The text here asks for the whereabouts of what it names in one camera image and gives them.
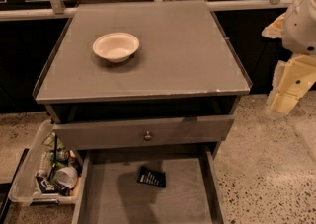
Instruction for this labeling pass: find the dark blue rxbar wrapper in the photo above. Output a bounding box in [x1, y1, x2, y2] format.
[137, 167, 166, 188]

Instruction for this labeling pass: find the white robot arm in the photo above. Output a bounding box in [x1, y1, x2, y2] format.
[262, 0, 316, 117]

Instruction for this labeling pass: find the grey drawer cabinet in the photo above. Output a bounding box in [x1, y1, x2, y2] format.
[32, 0, 254, 157]

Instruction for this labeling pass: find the round metal drawer knob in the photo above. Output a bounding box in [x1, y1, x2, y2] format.
[144, 131, 152, 141]

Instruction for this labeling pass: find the closed top grey drawer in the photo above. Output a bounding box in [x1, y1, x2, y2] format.
[53, 115, 234, 150]

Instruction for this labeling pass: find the open middle grey drawer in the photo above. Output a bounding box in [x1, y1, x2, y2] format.
[71, 144, 228, 224]

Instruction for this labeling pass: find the white paper bowl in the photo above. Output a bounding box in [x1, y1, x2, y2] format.
[93, 33, 140, 63]

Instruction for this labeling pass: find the green soda can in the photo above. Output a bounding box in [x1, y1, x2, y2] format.
[52, 149, 70, 162]

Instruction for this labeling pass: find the white paper cup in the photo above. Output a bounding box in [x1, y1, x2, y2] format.
[55, 167, 78, 188]

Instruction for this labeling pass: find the green chip bag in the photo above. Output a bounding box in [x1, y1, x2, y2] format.
[42, 131, 64, 149]

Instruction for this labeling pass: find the clear plastic storage bin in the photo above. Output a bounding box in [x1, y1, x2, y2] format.
[9, 120, 83, 205]

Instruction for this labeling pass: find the clear plastic water bottle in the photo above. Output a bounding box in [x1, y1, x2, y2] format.
[35, 151, 52, 178]

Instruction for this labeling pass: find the blue snack bag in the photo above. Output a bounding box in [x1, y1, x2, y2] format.
[36, 177, 70, 196]

